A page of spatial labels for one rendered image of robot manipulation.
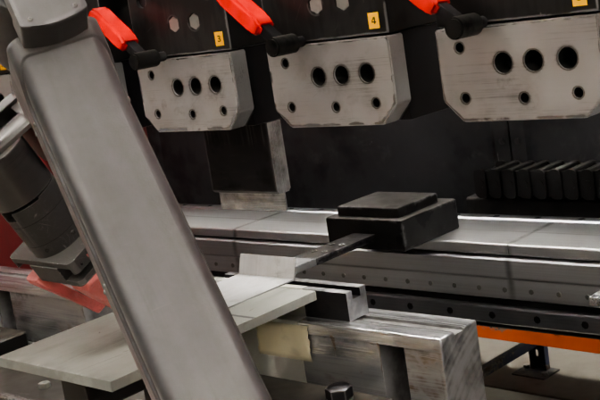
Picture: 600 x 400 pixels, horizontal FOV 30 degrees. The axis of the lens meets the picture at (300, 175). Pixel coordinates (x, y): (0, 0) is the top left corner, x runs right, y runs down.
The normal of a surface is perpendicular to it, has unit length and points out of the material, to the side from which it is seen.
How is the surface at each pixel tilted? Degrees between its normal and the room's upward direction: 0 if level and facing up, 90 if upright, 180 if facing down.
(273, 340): 90
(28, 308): 90
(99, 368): 0
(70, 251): 29
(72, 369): 0
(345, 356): 90
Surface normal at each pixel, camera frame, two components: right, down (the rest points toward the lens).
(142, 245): 0.09, -0.42
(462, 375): 0.72, 0.00
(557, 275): -0.68, 0.22
